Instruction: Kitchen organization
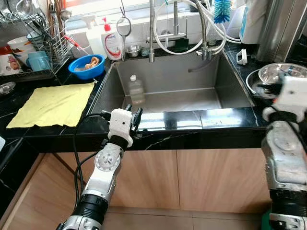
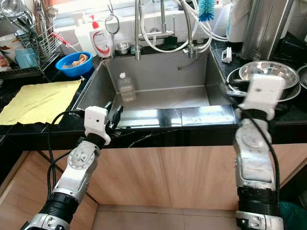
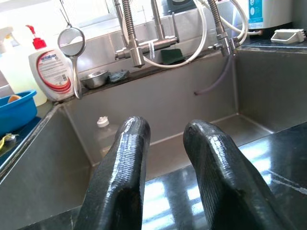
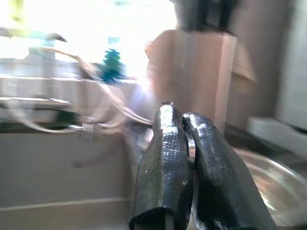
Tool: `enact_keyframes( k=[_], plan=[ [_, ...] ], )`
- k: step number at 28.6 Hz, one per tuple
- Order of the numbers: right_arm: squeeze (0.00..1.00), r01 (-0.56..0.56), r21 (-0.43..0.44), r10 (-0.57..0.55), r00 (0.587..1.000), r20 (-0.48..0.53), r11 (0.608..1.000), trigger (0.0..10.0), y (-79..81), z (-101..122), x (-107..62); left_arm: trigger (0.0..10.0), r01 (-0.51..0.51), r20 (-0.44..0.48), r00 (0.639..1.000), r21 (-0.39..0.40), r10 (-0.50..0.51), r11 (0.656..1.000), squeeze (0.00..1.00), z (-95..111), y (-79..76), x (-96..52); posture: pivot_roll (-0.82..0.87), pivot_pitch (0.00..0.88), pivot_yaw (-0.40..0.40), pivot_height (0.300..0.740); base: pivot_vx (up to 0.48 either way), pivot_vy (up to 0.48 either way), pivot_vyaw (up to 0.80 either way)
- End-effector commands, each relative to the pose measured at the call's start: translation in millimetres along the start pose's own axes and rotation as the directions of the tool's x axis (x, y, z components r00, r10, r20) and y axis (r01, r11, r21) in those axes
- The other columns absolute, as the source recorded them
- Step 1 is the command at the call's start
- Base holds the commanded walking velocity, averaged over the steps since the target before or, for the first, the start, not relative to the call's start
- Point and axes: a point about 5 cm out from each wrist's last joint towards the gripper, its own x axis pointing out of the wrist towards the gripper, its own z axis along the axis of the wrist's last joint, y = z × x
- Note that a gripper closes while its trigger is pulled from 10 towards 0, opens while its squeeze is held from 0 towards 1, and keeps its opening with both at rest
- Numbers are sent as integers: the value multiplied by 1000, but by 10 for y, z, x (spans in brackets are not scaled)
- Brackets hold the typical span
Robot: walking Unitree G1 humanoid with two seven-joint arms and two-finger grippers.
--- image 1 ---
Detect steel mixing bowl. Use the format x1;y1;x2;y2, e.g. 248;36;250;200
258;63;307;86

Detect large steel basin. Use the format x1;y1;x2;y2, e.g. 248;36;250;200
246;67;288;99

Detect clear plastic bottle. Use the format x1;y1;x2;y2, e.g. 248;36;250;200
127;75;145;106

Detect small white plastic hook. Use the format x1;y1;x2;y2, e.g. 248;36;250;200
236;49;248;66

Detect stainless steel knife block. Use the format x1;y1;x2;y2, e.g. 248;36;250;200
255;0;307;63

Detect stainless steel sink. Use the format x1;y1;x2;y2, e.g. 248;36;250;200
90;52;256;115

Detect white plastic container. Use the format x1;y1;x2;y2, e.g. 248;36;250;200
238;0;269;45

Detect small steel bowl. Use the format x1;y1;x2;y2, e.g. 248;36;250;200
126;45;142;58

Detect pale orange food piece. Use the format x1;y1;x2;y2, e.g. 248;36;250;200
76;56;101;70

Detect blue plastic bowl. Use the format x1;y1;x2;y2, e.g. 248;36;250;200
68;54;106;80

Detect white red pump soap bottle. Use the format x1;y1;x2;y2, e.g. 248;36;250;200
101;17;123;61

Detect yellow dish cloth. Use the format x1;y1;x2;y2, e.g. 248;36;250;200
6;82;95;128

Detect dark green sponge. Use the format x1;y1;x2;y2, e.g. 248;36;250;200
174;39;190;51

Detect chrome sink faucet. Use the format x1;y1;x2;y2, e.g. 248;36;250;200
161;0;214;60

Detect blue bottle brush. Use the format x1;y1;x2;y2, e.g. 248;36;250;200
213;0;232;24

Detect plain white pump bottle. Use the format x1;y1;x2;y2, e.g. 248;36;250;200
84;14;107;57

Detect teal plastic cup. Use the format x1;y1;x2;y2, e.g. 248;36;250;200
26;50;51;72

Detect wooden corner cabinet panel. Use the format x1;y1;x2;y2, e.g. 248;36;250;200
0;152;77;230

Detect teal plastic bag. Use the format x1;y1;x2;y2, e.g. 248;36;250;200
260;211;270;230

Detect small steel saucer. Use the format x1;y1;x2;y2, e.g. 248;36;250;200
0;81;16;96

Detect white ceramic bowl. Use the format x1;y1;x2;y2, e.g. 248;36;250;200
7;36;36;53

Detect white printed mug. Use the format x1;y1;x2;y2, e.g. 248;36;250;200
0;46;24;76

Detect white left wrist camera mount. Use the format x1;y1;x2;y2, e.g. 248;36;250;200
108;109;133;148

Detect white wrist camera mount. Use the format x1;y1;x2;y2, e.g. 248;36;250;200
108;109;133;148
274;77;307;123

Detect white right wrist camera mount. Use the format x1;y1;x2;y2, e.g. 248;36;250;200
274;77;307;123

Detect white flexible hose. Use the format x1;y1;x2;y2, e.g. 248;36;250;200
153;0;240;56

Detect chrome flexible spray hose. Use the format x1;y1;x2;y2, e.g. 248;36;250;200
148;0;157;63

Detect red handled utensil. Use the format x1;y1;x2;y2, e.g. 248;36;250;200
65;34;87;51

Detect metal wire dish rack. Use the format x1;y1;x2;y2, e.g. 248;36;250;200
0;0;75;82

